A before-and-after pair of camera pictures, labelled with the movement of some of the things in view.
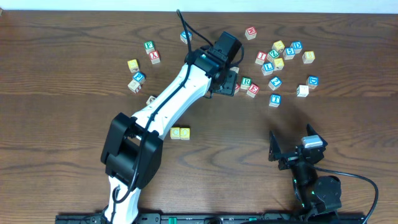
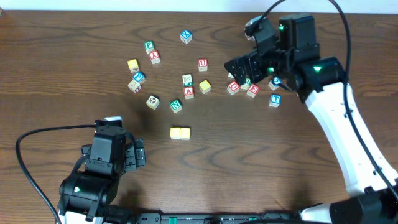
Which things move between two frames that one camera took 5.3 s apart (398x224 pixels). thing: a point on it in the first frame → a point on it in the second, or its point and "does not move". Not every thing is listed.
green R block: [245, 83] does not move
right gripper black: [294, 156] → [253, 66]
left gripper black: [229, 84] → [137, 154]
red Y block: [154, 56] does not move
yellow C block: [175, 133] does not move
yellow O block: [185, 133] does not move
